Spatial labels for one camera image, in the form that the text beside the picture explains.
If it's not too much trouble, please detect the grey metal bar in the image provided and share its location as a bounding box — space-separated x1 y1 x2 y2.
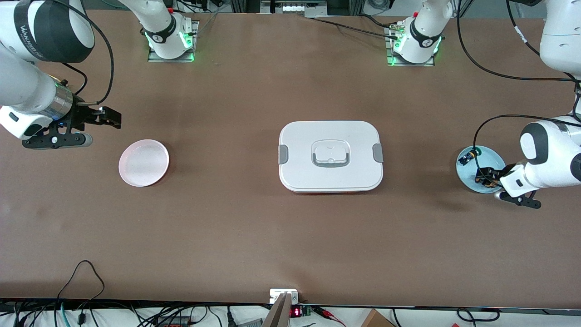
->
262 293 293 327

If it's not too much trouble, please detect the black looped table cable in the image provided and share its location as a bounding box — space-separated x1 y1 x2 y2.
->
57 260 106 304

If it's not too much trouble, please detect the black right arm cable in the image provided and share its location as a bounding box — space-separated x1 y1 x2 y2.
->
50 0 115 106

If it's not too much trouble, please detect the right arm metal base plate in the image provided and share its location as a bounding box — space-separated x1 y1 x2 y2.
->
148 20 200 63

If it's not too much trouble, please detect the white power strip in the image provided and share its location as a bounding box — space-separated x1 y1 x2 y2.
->
271 1 315 15

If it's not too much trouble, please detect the white lidded lunch box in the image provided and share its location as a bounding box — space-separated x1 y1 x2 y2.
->
278 120 384 194

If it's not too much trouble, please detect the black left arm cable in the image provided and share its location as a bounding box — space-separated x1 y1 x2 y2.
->
456 0 581 157

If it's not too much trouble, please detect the brown cardboard box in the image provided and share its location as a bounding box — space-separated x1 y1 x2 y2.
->
361 309 396 327

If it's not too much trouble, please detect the small white box device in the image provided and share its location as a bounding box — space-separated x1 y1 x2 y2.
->
270 289 299 304

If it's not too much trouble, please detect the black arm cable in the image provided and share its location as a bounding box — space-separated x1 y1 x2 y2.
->
456 0 581 157
50 0 115 106

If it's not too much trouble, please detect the black base power cable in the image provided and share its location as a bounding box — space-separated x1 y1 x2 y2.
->
309 15 402 41

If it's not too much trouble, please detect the light blue round plate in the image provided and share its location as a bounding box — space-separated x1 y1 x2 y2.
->
456 145 508 194

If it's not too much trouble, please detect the pink round plate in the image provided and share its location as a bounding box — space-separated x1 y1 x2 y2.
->
118 139 170 188

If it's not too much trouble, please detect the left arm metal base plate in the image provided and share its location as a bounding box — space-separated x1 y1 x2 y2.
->
385 23 436 67

